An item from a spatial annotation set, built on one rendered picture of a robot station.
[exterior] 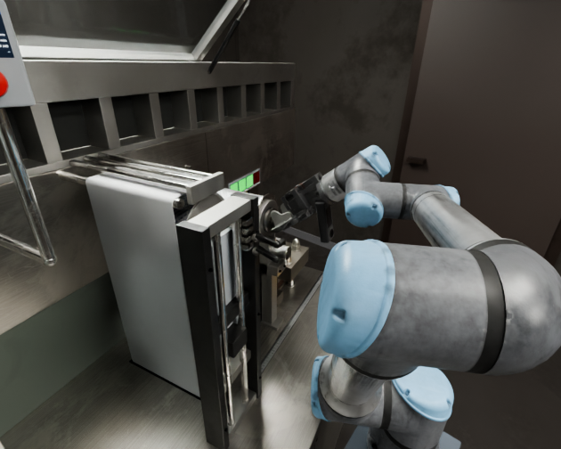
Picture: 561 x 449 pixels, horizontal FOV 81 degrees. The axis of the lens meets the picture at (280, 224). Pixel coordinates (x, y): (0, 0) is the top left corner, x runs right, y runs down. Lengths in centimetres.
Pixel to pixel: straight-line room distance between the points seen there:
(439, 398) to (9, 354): 88
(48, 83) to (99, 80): 12
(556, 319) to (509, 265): 5
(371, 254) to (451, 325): 9
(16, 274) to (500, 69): 245
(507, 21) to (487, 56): 18
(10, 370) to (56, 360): 10
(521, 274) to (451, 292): 6
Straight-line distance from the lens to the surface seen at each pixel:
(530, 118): 249
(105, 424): 98
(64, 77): 88
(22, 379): 101
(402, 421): 73
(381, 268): 30
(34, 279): 91
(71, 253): 93
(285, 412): 91
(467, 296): 32
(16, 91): 47
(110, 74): 95
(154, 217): 67
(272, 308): 105
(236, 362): 79
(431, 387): 73
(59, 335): 100
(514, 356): 34
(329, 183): 79
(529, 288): 34
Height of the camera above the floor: 166
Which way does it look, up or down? 26 degrees down
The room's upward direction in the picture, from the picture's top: 1 degrees clockwise
